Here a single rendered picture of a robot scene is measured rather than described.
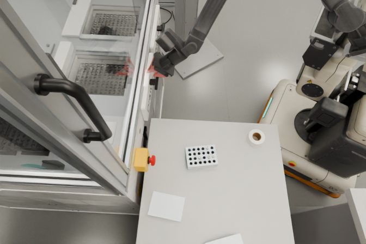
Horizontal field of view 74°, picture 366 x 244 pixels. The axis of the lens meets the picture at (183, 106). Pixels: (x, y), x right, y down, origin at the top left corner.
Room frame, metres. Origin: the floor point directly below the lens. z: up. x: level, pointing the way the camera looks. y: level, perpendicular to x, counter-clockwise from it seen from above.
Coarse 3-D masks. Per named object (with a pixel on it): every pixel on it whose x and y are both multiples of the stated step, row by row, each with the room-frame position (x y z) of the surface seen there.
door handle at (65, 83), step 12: (36, 84) 0.15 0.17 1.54; (48, 84) 0.15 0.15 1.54; (60, 84) 0.15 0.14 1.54; (72, 84) 0.15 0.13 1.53; (72, 96) 0.15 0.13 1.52; (84, 96) 0.15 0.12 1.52; (84, 108) 0.14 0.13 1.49; (96, 108) 0.16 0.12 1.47; (96, 120) 0.15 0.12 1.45; (84, 132) 0.15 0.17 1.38; (96, 132) 0.16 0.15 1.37; (108, 132) 0.15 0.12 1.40
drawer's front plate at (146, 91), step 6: (150, 54) 0.71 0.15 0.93; (150, 60) 0.68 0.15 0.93; (150, 72) 0.62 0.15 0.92; (150, 78) 0.61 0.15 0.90; (144, 84) 0.55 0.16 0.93; (144, 90) 0.52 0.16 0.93; (150, 90) 0.57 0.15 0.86; (144, 96) 0.50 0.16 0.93; (144, 102) 0.47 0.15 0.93; (144, 108) 0.44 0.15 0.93; (144, 114) 0.44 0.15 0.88
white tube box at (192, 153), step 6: (186, 150) 0.32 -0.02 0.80; (192, 150) 0.32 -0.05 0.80; (198, 150) 0.34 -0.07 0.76; (204, 150) 0.32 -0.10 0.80; (210, 150) 0.33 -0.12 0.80; (186, 156) 0.30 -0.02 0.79; (192, 156) 0.30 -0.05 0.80; (198, 156) 0.30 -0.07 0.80; (204, 156) 0.30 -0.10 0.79; (216, 156) 0.30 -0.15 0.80; (192, 162) 0.27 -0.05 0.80; (198, 162) 0.27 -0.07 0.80; (204, 162) 0.28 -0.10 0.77; (210, 162) 0.28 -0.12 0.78; (216, 162) 0.28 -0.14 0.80; (192, 168) 0.26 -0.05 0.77
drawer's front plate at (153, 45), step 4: (156, 8) 1.01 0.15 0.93; (156, 12) 0.98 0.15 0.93; (156, 16) 0.95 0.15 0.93; (160, 16) 1.04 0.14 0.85; (156, 20) 0.93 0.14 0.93; (160, 20) 1.03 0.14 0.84; (156, 24) 0.90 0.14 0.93; (152, 28) 0.87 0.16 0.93; (156, 28) 0.89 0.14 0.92; (152, 32) 0.85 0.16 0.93; (156, 32) 0.87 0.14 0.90; (152, 36) 0.82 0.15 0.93; (156, 36) 0.86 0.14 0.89; (152, 40) 0.80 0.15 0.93; (152, 44) 0.77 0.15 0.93; (156, 44) 0.84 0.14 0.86; (152, 48) 0.75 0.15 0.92; (152, 52) 0.75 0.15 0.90
